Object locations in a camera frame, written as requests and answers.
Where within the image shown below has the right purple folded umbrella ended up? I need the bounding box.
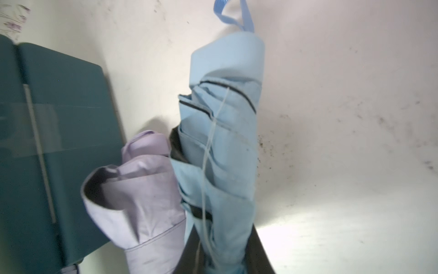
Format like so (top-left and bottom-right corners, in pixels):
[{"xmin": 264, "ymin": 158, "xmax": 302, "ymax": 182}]
[{"xmin": 81, "ymin": 131, "xmax": 186, "ymax": 274}]

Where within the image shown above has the teal drawer cabinet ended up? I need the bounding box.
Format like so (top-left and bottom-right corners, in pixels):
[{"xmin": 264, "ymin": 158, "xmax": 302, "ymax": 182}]
[{"xmin": 1, "ymin": 36, "xmax": 123, "ymax": 274}]

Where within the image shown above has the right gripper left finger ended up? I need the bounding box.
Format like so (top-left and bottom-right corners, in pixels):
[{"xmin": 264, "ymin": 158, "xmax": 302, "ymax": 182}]
[{"xmin": 173, "ymin": 227, "xmax": 205, "ymax": 274}]

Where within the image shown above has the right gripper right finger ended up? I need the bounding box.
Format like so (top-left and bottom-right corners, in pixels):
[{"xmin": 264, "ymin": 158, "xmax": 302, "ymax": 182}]
[{"xmin": 245, "ymin": 226, "xmax": 275, "ymax": 274}]

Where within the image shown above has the blue umbrella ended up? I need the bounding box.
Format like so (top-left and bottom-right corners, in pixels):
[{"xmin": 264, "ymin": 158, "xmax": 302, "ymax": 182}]
[{"xmin": 170, "ymin": 1, "xmax": 265, "ymax": 274}]

